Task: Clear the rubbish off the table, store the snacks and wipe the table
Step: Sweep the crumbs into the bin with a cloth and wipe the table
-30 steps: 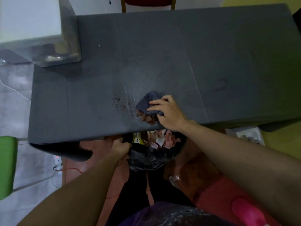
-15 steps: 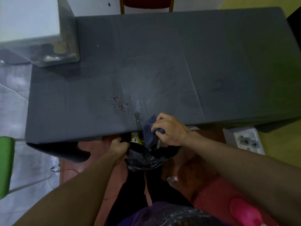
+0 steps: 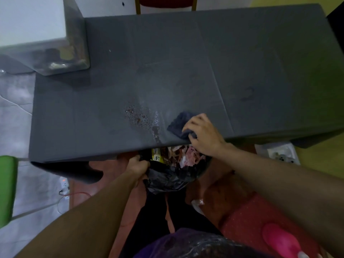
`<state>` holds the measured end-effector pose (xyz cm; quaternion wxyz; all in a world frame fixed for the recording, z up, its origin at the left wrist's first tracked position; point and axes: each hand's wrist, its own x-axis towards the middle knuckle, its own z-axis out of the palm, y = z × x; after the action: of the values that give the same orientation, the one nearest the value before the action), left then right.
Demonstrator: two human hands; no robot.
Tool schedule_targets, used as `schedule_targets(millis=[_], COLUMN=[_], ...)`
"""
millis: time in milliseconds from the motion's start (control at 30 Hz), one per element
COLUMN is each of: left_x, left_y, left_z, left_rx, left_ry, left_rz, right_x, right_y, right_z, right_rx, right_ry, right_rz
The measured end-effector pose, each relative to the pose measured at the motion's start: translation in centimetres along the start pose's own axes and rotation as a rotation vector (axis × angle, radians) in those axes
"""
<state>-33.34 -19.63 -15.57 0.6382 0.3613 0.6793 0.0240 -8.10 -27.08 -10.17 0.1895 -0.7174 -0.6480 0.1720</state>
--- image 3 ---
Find black bin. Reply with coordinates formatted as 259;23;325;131
139;143;213;195

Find pink plastic object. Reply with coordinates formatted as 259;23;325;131
262;223;310;258

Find person's right hand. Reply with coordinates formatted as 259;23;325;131
182;113;229;158

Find person's right forearm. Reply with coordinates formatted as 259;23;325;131
215;143;344;257

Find white power strip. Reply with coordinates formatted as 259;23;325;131
59;176;71;200

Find person's left forearm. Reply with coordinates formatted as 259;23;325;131
15;172;140;258

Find person's purple shirt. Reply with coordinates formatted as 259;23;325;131
134;228;269;258

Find yellow brown snack wrapper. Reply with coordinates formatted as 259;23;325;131
152;148;165;163

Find clear plastic storage bin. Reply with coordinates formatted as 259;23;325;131
0;0;91;76

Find pink stained tissues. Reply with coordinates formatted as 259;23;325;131
168;145;207;169

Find brown food crumbs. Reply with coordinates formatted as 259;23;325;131
125;104;162;143

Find person's black shorts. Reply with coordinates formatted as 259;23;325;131
119;188;222;258

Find Koko Krunch cereal pouch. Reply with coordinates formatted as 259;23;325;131
47;45;78;70

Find person's left hand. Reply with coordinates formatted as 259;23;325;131
125;155;151;186

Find blue cloth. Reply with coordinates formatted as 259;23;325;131
167;111;199;140

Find thin red wire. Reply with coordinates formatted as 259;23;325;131
68;191;92;199

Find white cable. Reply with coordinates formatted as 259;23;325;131
56;195;70;216
0;94;33;116

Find green chair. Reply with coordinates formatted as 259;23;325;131
0;156;58;229

